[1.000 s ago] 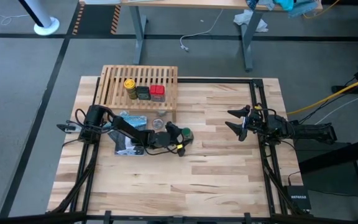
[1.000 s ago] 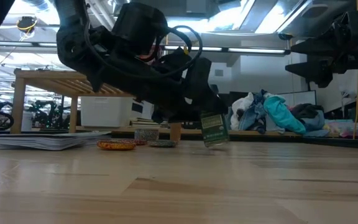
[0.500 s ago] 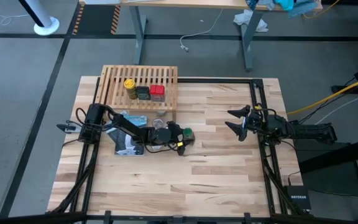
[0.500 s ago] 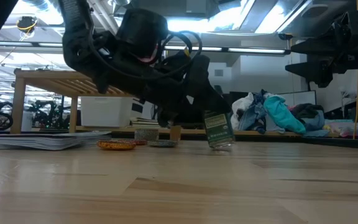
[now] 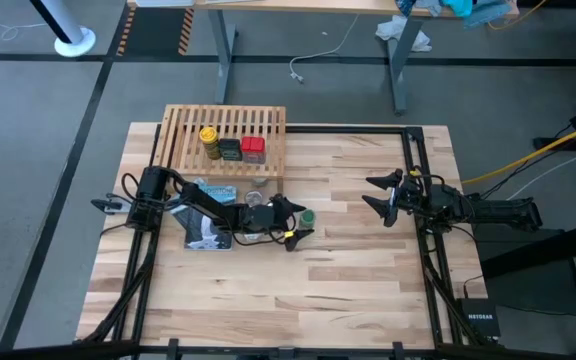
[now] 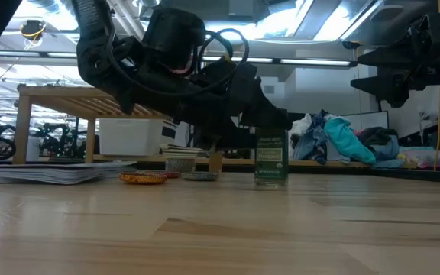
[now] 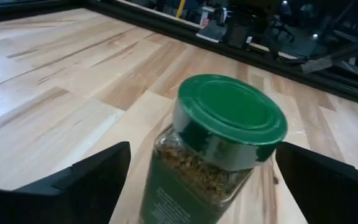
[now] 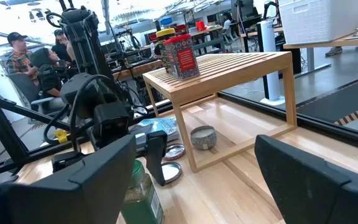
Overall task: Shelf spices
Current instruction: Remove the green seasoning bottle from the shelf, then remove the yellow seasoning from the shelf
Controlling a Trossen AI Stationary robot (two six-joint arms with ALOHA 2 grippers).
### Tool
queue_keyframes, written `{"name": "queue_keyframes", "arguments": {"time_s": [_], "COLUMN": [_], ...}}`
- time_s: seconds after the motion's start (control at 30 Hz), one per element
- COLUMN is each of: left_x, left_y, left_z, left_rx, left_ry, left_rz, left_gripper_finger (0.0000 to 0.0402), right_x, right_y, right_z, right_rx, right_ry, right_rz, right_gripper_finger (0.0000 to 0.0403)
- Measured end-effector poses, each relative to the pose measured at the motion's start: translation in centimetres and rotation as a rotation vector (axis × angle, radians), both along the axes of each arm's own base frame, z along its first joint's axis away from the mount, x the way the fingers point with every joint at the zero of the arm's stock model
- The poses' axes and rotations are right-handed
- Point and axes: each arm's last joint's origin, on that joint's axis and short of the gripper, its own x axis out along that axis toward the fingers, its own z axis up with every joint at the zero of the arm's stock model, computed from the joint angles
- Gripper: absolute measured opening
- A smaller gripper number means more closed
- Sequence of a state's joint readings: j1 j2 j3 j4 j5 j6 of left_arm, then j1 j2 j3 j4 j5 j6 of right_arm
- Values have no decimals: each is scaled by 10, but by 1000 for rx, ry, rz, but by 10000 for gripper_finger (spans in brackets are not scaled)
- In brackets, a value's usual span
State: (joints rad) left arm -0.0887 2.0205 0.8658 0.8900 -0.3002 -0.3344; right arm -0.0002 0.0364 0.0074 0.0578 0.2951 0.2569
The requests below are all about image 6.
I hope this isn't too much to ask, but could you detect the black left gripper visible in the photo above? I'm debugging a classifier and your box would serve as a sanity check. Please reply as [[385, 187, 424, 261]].
[[173, 60, 293, 150]]

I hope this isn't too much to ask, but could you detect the green-lid glass spice jar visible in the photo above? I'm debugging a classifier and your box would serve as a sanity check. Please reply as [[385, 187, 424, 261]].
[[254, 128, 290, 187]]

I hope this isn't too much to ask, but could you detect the wooden slatted shelf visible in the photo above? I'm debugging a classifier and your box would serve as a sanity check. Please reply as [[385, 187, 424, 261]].
[[12, 84, 225, 173]]

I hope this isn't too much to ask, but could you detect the wooden desk with grey legs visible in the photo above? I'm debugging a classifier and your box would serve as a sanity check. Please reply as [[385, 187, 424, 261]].
[[92, 154, 416, 169]]

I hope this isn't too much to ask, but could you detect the white cloth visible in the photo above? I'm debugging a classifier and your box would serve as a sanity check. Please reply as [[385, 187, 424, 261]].
[[288, 113, 313, 161]]

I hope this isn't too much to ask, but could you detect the dark grey cloth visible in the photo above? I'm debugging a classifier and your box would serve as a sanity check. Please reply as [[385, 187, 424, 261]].
[[357, 127, 399, 148]]

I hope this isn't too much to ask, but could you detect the stack of papers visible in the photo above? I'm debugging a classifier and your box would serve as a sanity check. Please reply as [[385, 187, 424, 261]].
[[158, 144, 208, 158]]

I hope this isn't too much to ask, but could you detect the blue-rimmed tin lid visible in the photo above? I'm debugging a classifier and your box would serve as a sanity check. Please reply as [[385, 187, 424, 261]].
[[180, 171, 220, 182]]

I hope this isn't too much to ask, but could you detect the dark blue cloth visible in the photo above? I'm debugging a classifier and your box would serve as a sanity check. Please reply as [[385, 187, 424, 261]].
[[294, 110, 330, 165]]

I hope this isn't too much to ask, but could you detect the light blue cloth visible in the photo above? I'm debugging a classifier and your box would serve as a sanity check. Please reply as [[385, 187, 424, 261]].
[[372, 135, 400, 161]]

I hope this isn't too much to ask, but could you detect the ceiling light strip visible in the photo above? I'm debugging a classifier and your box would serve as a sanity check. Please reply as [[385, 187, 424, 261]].
[[202, 57, 353, 67]]

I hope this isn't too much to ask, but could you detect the teal cloth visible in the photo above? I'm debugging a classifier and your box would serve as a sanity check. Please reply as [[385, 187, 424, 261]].
[[323, 116, 377, 166]]

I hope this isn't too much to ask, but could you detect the red-rimmed tin lid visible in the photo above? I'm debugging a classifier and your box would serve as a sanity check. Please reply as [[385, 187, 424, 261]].
[[158, 170, 183, 180]]

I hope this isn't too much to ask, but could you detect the pink patterned cloth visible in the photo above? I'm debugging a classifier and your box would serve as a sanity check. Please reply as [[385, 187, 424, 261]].
[[397, 147, 440, 169]]

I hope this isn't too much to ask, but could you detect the orange-rimmed tin lid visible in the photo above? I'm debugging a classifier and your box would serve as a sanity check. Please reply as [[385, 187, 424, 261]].
[[118, 171, 168, 186]]

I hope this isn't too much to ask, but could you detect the light blue booklet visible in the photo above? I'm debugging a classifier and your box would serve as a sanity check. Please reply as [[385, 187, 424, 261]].
[[44, 160, 138, 171]]

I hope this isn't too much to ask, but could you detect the Yellowstone waterfall book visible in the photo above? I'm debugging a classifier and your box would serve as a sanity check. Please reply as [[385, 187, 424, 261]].
[[0, 163, 129, 186]]

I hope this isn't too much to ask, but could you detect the thin yellow cable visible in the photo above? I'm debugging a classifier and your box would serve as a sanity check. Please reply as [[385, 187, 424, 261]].
[[433, 0, 440, 171]]

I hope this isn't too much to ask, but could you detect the black aluminium table frame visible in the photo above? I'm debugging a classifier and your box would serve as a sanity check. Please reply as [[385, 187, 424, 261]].
[[135, 160, 440, 184]]

